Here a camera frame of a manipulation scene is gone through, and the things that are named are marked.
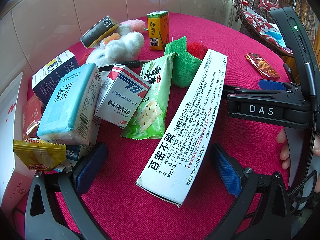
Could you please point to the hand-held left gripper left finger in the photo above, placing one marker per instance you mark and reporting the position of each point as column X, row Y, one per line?
column 90, row 170

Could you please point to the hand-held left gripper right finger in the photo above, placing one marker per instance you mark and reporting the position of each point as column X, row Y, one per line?
column 225, row 170

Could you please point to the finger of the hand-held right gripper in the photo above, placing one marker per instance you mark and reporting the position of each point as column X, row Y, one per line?
column 271, row 83
column 240, row 89

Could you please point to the white cardboard medicine box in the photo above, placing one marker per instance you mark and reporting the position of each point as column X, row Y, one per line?
column 82, row 152

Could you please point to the long white printed box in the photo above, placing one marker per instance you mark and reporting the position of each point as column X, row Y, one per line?
column 190, row 130

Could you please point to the yellow snack packet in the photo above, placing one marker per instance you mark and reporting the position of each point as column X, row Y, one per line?
column 37, row 155

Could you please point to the red plush toy green leaves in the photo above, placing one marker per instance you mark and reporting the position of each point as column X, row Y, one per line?
column 185, row 65

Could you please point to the teal tissue pack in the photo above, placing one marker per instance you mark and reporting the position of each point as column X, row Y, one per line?
column 67, row 105

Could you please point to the white red striped medicine box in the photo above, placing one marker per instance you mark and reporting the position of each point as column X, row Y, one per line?
column 120, row 102

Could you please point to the green cracker packet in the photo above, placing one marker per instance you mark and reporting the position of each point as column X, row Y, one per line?
column 152, row 100

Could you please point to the white cardboard storage box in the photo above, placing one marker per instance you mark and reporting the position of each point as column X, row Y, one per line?
column 10, row 120

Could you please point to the yellow green carton box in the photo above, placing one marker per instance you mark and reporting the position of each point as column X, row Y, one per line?
column 158, row 30

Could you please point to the navy white medicine box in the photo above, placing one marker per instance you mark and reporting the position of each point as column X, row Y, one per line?
column 50, row 75

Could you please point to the white plush toy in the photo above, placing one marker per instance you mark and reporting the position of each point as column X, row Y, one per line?
column 120, row 45

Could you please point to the person's right hand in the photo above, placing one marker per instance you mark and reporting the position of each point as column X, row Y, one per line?
column 285, row 152

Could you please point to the red cigarette pack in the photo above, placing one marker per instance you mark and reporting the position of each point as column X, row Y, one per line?
column 262, row 66

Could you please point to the blue cloth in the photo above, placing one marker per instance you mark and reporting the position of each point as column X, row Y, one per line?
column 276, row 36

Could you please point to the red white patterned cushion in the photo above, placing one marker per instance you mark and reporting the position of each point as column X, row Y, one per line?
column 266, row 3
column 257, row 22

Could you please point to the red orange small box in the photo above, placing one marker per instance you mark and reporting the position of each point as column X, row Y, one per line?
column 31, row 117

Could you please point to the wicker hanging chair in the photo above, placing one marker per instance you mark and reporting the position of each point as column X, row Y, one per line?
column 240, row 5

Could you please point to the black pen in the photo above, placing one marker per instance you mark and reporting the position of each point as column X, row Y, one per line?
column 125, row 63

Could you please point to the pink plush toy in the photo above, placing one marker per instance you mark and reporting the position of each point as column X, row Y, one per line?
column 136, row 24

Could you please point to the yellow trimmed medicine box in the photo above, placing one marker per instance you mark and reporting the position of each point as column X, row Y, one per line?
column 97, row 31

